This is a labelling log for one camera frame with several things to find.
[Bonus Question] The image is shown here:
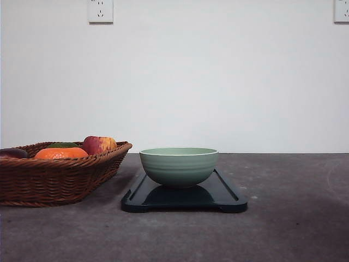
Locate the light green bowl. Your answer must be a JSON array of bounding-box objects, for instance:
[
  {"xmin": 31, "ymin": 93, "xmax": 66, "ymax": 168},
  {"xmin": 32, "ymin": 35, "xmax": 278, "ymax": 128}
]
[{"xmin": 139, "ymin": 147, "xmax": 219, "ymax": 188}]

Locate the white wall socket left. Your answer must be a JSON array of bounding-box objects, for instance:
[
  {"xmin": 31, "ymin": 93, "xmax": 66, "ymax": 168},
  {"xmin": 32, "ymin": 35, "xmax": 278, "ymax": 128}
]
[{"xmin": 87, "ymin": 0, "xmax": 113, "ymax": 26}]

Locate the brown wicker basket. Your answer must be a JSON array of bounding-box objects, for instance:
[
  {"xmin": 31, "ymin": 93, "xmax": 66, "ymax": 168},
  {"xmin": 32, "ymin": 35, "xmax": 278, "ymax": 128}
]
[{"xmin": 0, "ymin": 141, "xmax": 132, "ymax": 207}]

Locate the orange tangerine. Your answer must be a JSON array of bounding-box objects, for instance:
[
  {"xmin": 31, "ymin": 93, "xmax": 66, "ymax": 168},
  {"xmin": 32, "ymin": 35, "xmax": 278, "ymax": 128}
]
[{"xmin": 34, "ymin": 147, "xmax": 89, "ymax": 159}]

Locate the white wall socket right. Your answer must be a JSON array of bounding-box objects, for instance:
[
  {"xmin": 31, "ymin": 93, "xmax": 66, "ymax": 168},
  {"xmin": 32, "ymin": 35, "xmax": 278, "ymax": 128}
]
[{"xmin": 332, "ymin": 0, "xmax": 349, "ymax": 26}]

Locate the dark teal rectangular tray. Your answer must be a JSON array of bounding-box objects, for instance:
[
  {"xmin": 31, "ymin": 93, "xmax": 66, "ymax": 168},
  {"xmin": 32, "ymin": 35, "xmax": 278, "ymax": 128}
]
[{"xmin": 121, "ymin": 168, "xmax": 248, "ymax": 212}]

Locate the dark purple fruit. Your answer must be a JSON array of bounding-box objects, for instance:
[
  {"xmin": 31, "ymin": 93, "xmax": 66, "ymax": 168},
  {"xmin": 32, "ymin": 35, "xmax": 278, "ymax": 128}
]
[{"xmin": 0, "ymin": 148, "xmax": 27, "ymax": 158}]

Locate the red yellow apple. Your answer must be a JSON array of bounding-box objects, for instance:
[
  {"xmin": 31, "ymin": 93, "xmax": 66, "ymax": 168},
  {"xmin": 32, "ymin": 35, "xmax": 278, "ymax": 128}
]
[{"xmin": 83, "ymin": 136, "xmax": 117, "ymax": 154}]

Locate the white wall socket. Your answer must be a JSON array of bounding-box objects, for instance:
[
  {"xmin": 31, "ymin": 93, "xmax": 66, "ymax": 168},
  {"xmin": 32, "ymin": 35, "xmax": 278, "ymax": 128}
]
[
  {"xmin": 332, "ymin": 0, "xmax": 349, "ymax": 26},
  {"xmin": 87, "ymin": 0, "xmax": 113, "ymax": 26}
]

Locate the green fruit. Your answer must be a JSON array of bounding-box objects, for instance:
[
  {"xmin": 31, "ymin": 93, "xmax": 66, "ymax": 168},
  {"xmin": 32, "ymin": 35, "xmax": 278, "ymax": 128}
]
[{"xmin": 47, "ymin": 142, "xmax": 79, "ymax": 148}]

